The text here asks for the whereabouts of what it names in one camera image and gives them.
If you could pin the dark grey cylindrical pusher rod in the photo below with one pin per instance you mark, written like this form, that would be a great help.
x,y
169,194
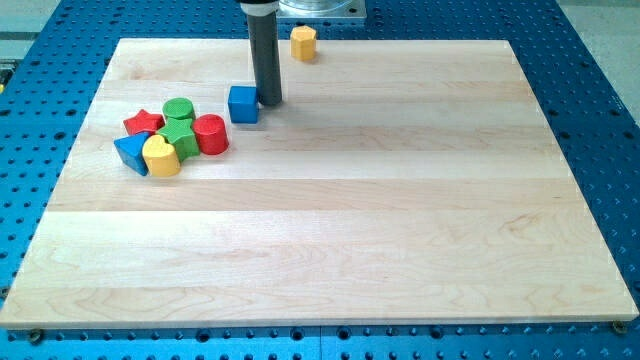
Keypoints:
x,y
261,18

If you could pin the blue wooden cube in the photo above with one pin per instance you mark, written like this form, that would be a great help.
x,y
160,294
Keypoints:
x,y
243,104

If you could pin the yellow hexagonal wooden block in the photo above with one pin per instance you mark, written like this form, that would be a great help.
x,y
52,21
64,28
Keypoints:
x,y
303,43

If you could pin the red wooden cylinder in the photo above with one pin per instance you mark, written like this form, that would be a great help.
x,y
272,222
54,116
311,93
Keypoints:
x,y
210,133

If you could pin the green wooden cylinder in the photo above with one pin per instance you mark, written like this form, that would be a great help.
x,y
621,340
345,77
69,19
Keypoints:
x,y
179,108

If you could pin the green wooden star block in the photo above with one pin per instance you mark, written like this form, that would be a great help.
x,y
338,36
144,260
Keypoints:
x,y
178,132

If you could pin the red wooden star block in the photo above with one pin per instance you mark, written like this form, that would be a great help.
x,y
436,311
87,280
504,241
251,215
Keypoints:
x,y
144,121

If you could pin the yellow wooden heart block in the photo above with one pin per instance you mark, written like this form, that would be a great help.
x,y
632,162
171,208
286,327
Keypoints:
x,y
160,157

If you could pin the blue wooden triangle block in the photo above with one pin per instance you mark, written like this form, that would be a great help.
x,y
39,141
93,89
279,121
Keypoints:
x,y
129,149

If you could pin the light wooden board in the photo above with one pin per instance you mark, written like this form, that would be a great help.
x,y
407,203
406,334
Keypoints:
x,y
399,182

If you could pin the brass bolt front left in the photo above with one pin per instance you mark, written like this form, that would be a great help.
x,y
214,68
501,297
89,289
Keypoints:
x,y
35,336

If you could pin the brass bolt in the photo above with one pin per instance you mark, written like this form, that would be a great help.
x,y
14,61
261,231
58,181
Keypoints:
x,y
35,336
619,327

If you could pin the brass bolt front right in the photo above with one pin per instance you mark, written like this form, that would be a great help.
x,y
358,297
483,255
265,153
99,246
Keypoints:
x,y
619,327

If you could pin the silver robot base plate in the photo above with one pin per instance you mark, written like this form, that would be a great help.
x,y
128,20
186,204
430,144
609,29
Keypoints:
x,y
316,9

